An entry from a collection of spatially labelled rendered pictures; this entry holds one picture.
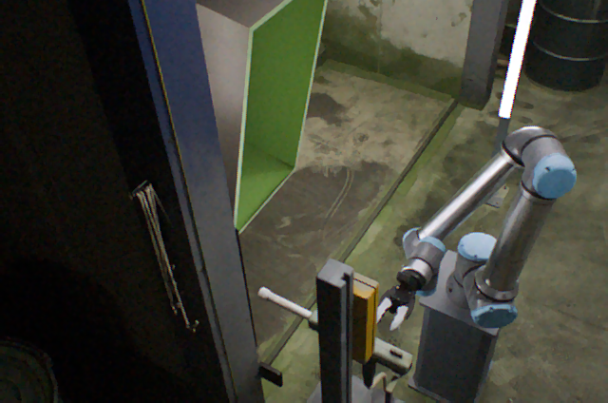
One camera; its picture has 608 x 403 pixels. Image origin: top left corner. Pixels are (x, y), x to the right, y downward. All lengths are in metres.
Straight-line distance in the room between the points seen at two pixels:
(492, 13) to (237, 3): 2.31
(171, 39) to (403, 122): 3.07
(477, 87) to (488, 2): 0.64
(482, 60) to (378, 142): 0.90
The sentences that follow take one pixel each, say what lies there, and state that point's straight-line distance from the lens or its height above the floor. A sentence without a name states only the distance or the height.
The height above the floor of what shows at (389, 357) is 1.14.
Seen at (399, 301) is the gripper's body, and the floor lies 1.10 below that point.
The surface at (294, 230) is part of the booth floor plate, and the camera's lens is 3.47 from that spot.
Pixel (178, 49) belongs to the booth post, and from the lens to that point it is 1.34.
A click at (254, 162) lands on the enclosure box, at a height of 0.50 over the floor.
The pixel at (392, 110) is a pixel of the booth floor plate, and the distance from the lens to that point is 4.35.
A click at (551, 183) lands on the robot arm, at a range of 1.79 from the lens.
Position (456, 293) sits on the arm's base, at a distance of 2.41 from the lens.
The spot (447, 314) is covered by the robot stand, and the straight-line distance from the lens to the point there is 2.41.
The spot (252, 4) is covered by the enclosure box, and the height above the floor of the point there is 1.65.
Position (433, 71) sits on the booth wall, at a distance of 4.47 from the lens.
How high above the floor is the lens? 2.58
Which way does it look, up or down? 42 degrees down
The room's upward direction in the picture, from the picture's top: 3 degrees counter-clockwise
